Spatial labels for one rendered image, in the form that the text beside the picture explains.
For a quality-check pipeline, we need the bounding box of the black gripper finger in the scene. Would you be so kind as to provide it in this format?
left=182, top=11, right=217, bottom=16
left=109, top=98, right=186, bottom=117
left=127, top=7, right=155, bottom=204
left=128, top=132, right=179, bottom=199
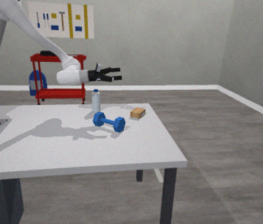
left=99, top=67, right=120, bottom=74
left=97, top=73, right=122, bottom=82

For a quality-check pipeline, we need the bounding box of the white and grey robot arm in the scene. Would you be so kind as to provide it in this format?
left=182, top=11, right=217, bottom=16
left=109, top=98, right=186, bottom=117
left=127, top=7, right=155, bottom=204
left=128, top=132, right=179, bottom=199
left=0, top=0, right=89, bottom=86

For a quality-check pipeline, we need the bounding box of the white bottle with blue cap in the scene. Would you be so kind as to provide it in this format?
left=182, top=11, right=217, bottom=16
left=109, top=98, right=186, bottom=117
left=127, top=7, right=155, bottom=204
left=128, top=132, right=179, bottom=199
left=92, top=89, right=101, bottom=112

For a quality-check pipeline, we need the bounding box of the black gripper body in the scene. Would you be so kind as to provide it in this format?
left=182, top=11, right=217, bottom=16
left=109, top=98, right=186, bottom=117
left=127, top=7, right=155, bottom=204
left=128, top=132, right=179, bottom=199
left=88, top=70, right=102, bottom=81

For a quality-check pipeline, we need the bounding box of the small brown block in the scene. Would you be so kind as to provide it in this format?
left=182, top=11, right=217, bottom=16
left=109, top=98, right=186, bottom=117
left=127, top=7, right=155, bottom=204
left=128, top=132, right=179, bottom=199
left=130, top=108, right=145, bottom=119

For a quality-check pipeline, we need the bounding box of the blue dumbbell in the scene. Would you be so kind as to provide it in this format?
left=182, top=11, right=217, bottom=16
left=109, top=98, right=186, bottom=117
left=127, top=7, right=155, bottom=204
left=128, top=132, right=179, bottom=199
left=93, top=112, right=126, bottom=133

